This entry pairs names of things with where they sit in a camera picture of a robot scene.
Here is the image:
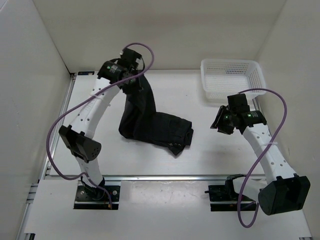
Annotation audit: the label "black trousers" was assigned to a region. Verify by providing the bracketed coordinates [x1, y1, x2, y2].
[118, 75, 194, 156]

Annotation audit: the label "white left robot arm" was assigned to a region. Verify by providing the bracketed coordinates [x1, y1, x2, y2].
[59, 58, 142, 200]

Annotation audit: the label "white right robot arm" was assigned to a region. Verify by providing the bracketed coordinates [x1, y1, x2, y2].
[211, 105, 311, 216]

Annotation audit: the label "white perforated plastic basket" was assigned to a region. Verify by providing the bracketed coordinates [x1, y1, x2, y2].
[200, 58, 267, 107]

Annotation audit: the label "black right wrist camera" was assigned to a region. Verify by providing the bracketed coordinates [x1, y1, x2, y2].
[227, 93, 250, 114]

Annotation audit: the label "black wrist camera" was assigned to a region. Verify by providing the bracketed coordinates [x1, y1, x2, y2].
[120, 48, 142, 68]
[227, 93, 250, 114]

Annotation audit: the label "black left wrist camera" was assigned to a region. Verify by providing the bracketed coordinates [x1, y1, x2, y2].
[120, 48, 142, 68]

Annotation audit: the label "aluminium table edge rail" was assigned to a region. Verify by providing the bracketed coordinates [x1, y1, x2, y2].
[104, 174, 228, 182]

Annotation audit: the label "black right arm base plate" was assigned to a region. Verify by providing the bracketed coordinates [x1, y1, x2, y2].
[204, 184, 257, 212]

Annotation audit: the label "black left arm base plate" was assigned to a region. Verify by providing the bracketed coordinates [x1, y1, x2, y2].
[73, 182, 121, 210]

